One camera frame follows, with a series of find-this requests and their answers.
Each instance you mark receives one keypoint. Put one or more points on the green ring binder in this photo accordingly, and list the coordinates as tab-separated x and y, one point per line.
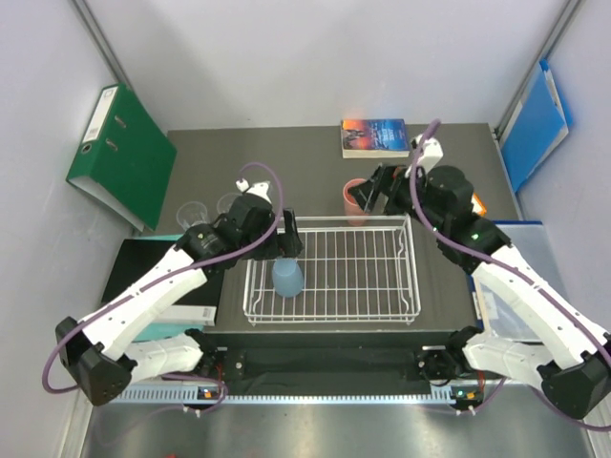
124	160

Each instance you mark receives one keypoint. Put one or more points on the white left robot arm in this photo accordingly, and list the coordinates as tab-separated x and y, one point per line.
101	352

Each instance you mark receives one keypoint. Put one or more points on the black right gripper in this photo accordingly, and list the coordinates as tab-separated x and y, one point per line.
398	177

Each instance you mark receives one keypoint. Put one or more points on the blue folder on wall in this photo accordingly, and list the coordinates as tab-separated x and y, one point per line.
540	122

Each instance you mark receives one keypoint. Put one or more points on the teal notebook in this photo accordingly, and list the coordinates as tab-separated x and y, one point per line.
157	329

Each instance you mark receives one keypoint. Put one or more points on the clear glass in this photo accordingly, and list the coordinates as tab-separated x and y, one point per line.
192	213
225	202

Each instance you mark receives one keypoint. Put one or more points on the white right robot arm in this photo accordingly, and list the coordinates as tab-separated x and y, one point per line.
570	365

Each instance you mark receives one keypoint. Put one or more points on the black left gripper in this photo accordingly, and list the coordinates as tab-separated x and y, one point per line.
292	243

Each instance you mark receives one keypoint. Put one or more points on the orange card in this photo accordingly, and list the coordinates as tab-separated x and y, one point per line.
478	206

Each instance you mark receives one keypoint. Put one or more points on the pink plastic cup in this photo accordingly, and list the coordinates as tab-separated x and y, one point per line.
356	216

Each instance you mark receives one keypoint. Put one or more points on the clear glass front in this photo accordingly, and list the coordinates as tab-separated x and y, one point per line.
192	213

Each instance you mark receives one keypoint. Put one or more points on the blue plastic cup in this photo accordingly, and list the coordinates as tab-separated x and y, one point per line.
287	277

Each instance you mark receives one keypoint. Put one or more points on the white wire dish rack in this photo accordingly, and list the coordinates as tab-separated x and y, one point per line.
355	271

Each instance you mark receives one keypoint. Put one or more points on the paperback book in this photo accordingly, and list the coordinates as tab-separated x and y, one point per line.
374	138

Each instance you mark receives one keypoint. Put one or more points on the white cable duct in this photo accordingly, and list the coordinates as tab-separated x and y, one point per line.
194	394

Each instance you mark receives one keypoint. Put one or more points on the black base bar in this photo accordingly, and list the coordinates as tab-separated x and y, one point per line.
318	363

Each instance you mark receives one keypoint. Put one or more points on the black book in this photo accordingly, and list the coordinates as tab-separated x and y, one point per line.
136	257

